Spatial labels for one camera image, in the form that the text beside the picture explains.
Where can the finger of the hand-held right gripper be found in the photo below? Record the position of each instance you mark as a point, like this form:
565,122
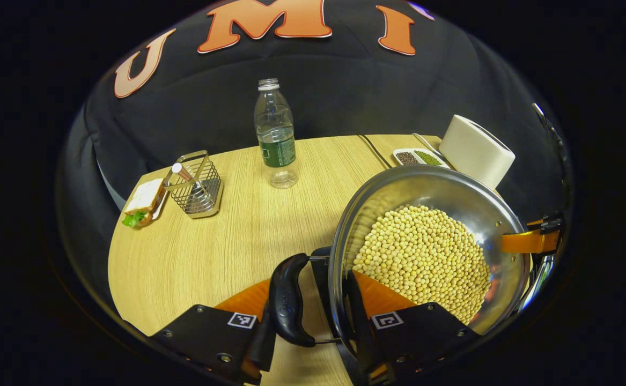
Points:
530,242

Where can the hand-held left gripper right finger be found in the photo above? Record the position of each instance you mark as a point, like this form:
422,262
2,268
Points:
363,332

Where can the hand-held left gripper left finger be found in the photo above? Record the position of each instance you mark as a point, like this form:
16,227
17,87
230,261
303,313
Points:
262,351

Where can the pile of soybeans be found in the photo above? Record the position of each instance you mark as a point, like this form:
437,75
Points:
425,257

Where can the white toaster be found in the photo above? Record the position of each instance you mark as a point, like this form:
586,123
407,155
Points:
473,150

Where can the green beans portion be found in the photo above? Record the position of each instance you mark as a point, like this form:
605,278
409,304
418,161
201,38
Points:
428,157

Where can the brown beans portion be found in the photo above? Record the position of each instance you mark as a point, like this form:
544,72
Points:
407,157

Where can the white divided dish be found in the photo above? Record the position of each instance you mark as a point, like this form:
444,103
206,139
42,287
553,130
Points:
398,151

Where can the small white plate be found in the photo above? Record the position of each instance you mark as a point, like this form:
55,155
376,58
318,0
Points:
161,209

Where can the sandwich with lettuce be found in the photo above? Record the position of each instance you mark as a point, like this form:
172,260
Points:
144,195

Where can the white tipped utensil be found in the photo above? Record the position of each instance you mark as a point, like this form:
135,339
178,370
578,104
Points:
181,171

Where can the clear plastic water bottle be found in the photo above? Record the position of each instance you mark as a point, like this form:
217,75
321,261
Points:
276,150

